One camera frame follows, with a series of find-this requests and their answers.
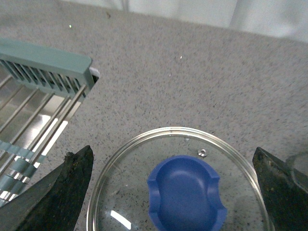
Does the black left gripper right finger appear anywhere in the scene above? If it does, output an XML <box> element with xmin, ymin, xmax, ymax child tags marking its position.
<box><xmin>253</xmin><ymin>147</ymin><xmax>308</xmax><ymax>231</ymax></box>

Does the glass lid blue knob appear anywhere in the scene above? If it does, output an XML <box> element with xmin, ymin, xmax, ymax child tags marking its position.
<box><xmin>87</xmin><ymin>127</ymin><xmax>274</xmax><ymax>231</ymax></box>

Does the metal dish rack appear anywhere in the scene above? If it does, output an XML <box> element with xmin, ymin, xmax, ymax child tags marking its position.
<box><xmin>0</xmin><ymin>38</ymin><xmax>100</xmax><ymax>205</ymax></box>

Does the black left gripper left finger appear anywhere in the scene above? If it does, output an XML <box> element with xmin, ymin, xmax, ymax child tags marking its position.
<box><xmin>0</xmin><ymin>145</ymin><xmax>94</xmax><ymax>231</ymax></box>

